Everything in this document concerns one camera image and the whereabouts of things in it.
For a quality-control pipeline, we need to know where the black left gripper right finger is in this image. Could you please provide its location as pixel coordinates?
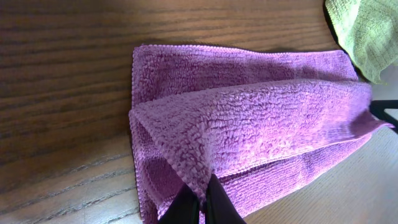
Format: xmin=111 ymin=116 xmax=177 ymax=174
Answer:
xmin=205 ymin=174 xmax=246 ymax=224

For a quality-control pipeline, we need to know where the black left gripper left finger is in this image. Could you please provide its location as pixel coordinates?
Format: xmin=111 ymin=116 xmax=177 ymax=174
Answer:
xmin=158 ymin=185 xmax=199 ymax=224

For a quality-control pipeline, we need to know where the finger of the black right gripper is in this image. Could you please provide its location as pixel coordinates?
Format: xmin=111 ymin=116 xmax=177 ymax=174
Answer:
xmin=369 ymin=100 xmax=398 ymax=133

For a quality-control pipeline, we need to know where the purple microfiber cloth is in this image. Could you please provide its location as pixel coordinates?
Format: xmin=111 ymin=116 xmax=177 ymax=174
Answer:
xmin=129 ymin=45 xmax=385 ymax=223

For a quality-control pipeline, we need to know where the green crumpled microfiber cloth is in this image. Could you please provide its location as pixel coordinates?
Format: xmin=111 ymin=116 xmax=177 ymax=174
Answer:
xmin=325 ymin=0 xmax=397 ymax=84

